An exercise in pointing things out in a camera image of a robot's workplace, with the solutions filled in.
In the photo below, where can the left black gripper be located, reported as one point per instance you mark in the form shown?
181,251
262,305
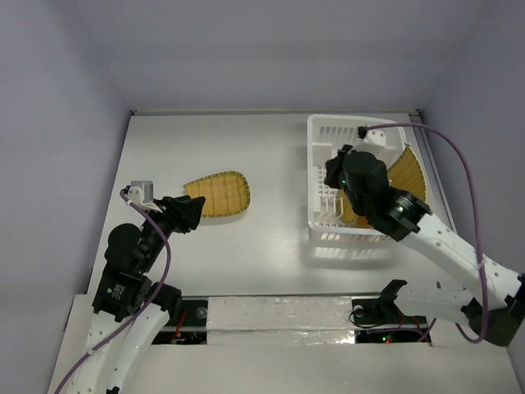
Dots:
182,210

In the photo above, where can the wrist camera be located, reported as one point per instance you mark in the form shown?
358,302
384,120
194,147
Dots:
139,193
373,142

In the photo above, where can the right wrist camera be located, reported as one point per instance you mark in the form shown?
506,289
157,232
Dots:
373,142

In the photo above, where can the square yellow woven plate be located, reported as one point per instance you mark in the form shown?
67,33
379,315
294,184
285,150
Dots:
407,174

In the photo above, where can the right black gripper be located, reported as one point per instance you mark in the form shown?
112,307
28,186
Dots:
334,171

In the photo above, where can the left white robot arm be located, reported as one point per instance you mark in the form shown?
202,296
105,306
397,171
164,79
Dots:
133,302

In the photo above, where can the rounded square orange woven plate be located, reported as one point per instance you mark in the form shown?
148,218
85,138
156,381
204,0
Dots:
361,222

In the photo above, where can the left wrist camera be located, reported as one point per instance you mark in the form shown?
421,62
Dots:
139,193

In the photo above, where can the round woven bamboo plate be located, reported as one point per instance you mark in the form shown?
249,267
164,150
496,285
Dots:
348,216

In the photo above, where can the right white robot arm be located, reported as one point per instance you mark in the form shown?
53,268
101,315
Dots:
491,300

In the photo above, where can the aluminium side rail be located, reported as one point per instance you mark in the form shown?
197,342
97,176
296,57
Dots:
435,192

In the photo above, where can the fan-shaped woven bamboo plate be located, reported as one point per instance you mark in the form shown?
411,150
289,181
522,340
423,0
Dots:
227,193

